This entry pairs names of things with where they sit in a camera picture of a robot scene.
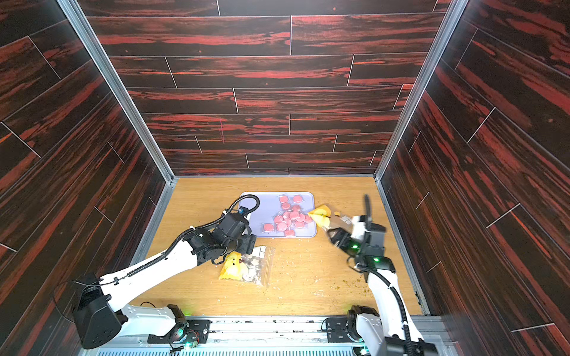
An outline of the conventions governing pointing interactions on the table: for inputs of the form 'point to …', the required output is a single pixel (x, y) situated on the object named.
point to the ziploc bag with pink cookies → (329, 218)
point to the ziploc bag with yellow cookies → (257, 267)
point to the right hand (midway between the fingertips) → (337, 234)
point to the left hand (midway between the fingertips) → (249, 238)
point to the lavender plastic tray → (283, 214)
